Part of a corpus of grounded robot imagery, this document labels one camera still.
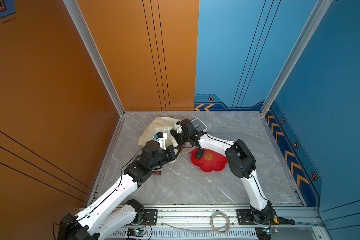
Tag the cream plastic bag orange print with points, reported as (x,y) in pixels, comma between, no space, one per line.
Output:
(159,129)

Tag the left green circuit board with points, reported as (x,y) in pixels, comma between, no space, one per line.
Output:
(136,234)

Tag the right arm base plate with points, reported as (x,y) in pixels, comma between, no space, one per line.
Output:
(245,217)

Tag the red flower-shaped plate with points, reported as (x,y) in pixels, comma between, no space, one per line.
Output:
(211,161)

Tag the aluminium front rail frame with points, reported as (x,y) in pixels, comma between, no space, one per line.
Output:
(215,222)

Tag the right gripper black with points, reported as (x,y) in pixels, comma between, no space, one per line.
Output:
(174,133)

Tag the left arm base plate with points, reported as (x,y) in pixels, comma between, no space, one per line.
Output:
(151,215)

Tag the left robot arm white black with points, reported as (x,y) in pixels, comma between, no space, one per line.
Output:
(99,220)

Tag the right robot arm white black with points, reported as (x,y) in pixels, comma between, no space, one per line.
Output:
(240,160)

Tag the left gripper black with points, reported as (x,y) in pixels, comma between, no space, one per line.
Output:
(169,150)

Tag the white grey tissue box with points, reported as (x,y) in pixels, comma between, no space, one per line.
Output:
(199,125)

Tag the dark avocado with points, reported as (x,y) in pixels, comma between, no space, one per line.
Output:
(199,153)

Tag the green circuit board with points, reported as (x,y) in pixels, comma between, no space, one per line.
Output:
(136,234)
(265,233)

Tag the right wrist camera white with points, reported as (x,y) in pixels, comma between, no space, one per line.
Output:
(178,128)

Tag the right green circuit board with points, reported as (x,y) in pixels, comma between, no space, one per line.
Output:
(265,233)

